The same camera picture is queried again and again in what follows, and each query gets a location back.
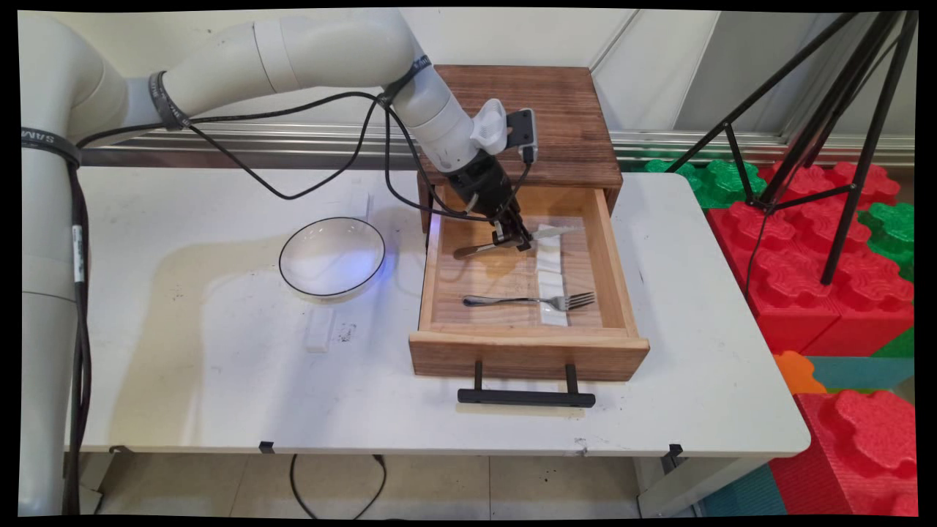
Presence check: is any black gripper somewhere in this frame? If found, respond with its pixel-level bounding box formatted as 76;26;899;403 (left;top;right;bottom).
447;152;534;254

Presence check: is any silver serrated table knife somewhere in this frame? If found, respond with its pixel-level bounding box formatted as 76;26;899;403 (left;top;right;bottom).
452;225;587;261

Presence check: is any silver fork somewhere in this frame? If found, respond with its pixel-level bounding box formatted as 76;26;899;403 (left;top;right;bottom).
462;291;597;313

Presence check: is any dark wooden cabinet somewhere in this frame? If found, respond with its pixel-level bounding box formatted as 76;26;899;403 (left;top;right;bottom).
417;64;624;233

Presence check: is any light wooden drawer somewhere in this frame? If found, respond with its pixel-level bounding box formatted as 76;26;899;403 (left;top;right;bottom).
408;183;652;384

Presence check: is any white plate with black rim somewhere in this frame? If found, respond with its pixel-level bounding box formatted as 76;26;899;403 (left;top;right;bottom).
278;216;387;302

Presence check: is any green foam block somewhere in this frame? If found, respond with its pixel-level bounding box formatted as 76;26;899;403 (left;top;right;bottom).
856;203;916;283
644;159;769;210

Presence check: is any large red foam block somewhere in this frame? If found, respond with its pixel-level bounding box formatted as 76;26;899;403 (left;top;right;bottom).
706;162;916;358

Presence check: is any grey metal table leg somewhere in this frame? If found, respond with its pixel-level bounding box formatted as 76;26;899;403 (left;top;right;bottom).
633;454;771;517
77;446;137;516

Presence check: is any black tripod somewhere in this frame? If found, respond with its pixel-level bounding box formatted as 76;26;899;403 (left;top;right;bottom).
665;11;920;286

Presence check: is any teal foam floor mat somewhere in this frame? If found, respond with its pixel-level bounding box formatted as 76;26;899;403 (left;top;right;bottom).
805;356;916;393

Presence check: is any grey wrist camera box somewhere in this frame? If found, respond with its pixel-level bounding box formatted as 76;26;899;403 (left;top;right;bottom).
504;108;540;163

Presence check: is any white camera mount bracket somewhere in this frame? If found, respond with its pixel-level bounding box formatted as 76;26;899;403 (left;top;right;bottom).
471;98;510;156

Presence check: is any black drawer handle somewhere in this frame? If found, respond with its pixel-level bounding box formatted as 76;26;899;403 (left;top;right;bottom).
458;360;597;409

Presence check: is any aluminium wall rail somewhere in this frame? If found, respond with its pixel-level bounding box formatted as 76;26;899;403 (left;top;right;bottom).
77;121;916;171

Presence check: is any black cable under table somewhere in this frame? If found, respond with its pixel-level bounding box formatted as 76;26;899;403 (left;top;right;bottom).
288;454;388;520

